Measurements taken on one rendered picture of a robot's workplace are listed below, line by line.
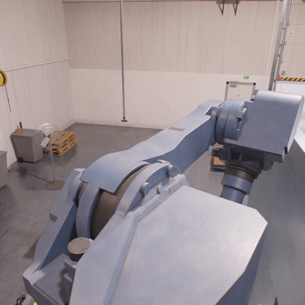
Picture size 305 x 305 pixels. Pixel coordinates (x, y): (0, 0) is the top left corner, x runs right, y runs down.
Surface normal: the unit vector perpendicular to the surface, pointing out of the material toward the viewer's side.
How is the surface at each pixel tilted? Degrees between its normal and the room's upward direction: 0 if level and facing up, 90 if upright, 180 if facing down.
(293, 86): 90
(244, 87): 90
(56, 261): 0
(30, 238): 0
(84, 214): 68
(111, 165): 11
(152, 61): 90
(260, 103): 58
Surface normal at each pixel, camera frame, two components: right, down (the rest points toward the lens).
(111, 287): 0.68, -0.33
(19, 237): 0.01, -0.91
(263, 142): -0.48, -0.22
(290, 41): -0.20, 0.39
